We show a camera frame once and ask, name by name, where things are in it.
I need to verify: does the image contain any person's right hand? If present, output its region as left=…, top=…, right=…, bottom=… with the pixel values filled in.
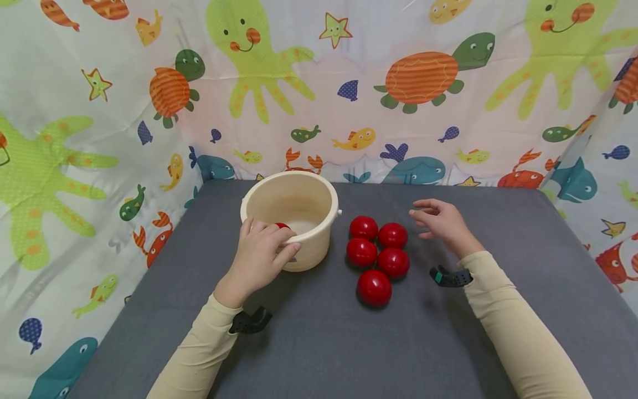
left=409, top=198, right=485, bottom=260

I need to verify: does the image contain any black wrist band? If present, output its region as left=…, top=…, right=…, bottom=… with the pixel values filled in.
left=229, top=305, right=274, bottom=335
left=429, top=265, right=474, bottom=288

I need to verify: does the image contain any cream plastic bucket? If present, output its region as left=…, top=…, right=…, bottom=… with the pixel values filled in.
left=240, top=170, right=343, bottom=273

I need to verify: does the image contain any person's left hand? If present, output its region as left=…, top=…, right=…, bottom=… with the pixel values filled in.
left=214, top=217, right=302, bottom=309

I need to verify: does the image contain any person's right forearm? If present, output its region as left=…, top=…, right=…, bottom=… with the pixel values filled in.
left=459, top=250, right=594, bottom=399

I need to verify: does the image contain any person's left forearm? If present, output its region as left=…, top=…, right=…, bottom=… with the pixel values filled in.
left=147, top=293, right=245, bottom=399

